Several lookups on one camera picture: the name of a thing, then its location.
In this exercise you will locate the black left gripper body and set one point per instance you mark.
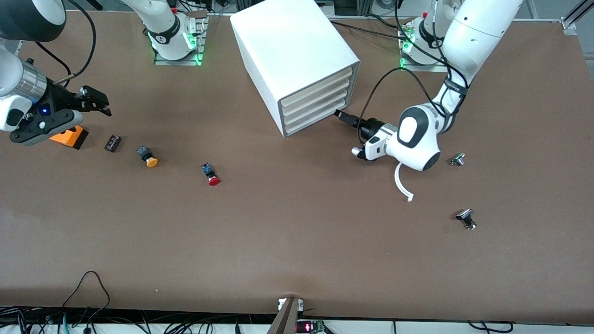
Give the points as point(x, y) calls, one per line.
point(372, 127)

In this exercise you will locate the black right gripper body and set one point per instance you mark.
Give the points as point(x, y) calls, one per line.
point(56, 99)

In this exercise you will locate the grey plastic tray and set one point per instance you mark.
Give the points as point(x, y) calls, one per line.
point(315, 119)

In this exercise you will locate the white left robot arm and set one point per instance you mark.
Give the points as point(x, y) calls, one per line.
point(478, 32)

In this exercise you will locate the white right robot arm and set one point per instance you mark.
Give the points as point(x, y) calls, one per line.
point(162, 18)

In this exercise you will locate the yellow mushroom push button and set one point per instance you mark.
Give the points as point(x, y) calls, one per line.
point(147, 156)

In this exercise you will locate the red mushroom push button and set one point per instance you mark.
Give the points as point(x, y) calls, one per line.
point(211, 175)

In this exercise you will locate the black square push button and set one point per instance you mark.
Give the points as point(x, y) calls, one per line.
point(466, 218)

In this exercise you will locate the black terminal block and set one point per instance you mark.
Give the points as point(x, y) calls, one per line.
point(112, 143)

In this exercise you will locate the circuit board with red light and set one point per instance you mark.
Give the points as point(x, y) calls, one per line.
point(308, 327)

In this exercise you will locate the orange button enclosure box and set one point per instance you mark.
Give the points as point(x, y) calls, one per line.
point(69, 138)

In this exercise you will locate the white semicircular plastic bracket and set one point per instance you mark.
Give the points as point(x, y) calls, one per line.
point(398, 183)

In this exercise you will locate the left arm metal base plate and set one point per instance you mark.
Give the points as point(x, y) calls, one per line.
point(427, 68)

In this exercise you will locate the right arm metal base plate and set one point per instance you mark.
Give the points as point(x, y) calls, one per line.
point(178, 62)

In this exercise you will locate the brown wedge post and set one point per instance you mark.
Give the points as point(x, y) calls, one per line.
point(285, 317)

